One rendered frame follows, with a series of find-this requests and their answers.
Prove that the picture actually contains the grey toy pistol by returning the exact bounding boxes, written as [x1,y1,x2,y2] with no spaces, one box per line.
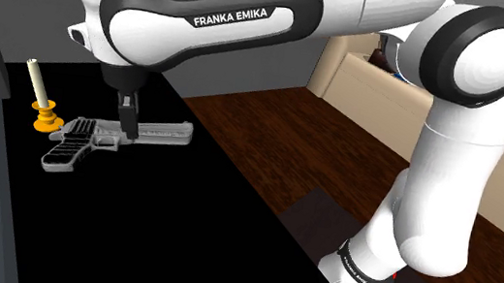
[39,105,196,189]

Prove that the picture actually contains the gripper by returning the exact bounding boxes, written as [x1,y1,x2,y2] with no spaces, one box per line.
[92,62,150,142]

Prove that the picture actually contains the white candle in orange holder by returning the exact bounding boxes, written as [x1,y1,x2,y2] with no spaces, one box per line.
[18,56,73,136]

